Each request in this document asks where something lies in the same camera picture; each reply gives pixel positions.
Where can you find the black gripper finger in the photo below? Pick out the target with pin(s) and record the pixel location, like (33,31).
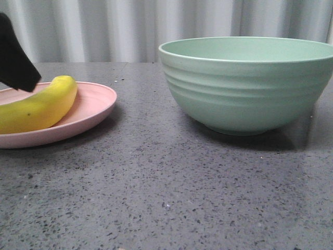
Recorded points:
(17,71)

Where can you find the green ribbed bowl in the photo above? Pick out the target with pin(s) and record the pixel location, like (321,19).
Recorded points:
(245,85)

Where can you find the yellow banana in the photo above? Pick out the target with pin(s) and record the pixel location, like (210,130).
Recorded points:
(41,110)

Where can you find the pink plate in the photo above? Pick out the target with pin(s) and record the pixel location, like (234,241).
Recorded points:
(93,103)

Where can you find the grey pleated curtain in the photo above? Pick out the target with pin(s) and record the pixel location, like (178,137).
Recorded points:
(131,31)

